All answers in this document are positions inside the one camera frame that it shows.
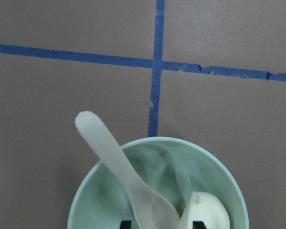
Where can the light green bowl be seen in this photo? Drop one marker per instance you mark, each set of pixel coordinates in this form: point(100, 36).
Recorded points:
point(173, 167)

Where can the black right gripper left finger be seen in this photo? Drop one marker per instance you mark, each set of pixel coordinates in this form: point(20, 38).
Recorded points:
point(125, 224)

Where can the white steamed bun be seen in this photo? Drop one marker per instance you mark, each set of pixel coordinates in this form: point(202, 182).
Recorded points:
point(206, 207)

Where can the white ceramic soup spoon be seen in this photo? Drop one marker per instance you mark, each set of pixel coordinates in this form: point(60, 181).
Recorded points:
point(151, 210)

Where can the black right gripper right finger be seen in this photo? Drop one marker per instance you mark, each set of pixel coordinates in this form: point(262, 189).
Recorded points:
point(198, 225)

